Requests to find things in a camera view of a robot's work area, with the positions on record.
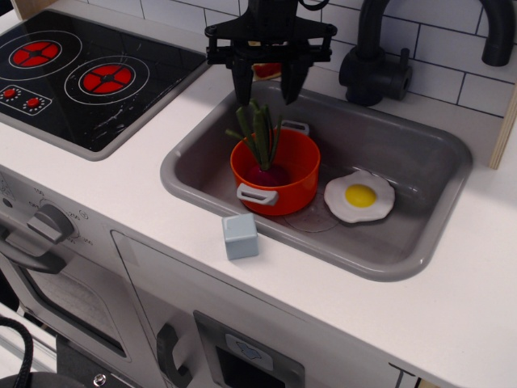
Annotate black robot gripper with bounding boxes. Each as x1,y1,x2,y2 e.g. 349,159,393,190
205,1,338,106

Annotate purple toy beet green leaves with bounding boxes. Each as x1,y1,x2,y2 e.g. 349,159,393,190
225,99,289,187

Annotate grey toy sink basin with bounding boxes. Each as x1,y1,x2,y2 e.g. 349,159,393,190
161,81,472,281

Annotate toy pie slice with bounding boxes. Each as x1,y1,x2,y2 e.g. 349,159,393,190
252,62,282,81

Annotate black toy faucet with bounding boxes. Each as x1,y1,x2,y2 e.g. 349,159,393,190
339,0,516,107

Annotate toy fried egg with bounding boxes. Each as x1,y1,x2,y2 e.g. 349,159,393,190
324,171,395,223

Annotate light blue cube block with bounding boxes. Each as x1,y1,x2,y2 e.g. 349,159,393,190
222,213,259,260

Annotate black toy stovetop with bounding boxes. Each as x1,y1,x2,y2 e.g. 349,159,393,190
1,11,208,161

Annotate grey oven knob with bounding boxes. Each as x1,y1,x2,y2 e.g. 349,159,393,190
27,204,74,244

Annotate toy dishwasher control panel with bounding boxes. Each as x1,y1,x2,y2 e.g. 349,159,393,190
193,310,305,388

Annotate toy oven door window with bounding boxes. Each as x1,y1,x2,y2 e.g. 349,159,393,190
15,266,127,358

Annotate orange toy pot grey handles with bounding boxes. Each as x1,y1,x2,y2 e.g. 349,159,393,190
229,120,321,216

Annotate black cabinet door handle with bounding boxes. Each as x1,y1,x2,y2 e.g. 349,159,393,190
156,323,192,388

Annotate grey oven door handle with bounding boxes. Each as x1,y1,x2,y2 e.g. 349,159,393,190
0,224,68,276

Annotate black cable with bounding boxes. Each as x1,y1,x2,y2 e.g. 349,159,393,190
0,317,35,388

